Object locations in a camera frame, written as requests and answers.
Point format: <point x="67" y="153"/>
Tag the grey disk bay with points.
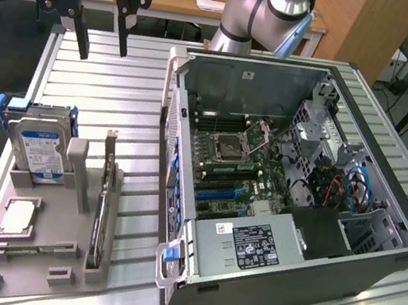
<point x="367" y="232"/>

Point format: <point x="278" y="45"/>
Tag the green motherboard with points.
<point x="256" y="189"/>

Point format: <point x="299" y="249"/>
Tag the silver CPU chip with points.
<point x="17" y="218"/>

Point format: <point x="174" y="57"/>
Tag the wooden cabinet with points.
<point x="363" y="34"/>

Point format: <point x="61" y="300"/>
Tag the metal socket cover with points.
<point x="259" y="136"/>

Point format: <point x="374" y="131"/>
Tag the installed green RAM stick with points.
<point x="230" y="168"/>

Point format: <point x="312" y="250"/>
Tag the hard disk with blue caddy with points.
<point x="37" y="147"/>

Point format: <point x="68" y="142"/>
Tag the blue case latch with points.
<point x="169" y="255"/>

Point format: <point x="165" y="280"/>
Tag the grey power supply unit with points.
<point x="251" y="244"/>

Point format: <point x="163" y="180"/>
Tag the CPU socket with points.
<point x="227" y="148"/>

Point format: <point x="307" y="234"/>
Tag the black open PC case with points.
<point x="284" y="277"/>

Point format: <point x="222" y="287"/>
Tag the black graphics card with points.
<point x="99" y="229"/>

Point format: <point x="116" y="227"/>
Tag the black expansion slot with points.
<point x="214" y="185"/>

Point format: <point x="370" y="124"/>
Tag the grey parts rack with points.
<point x="35" y="277"/>

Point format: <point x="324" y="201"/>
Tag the blue expansion slot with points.
<point x="216" y="195"/>

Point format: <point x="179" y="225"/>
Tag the metal drive cage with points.
<point x="314" y="132"/>

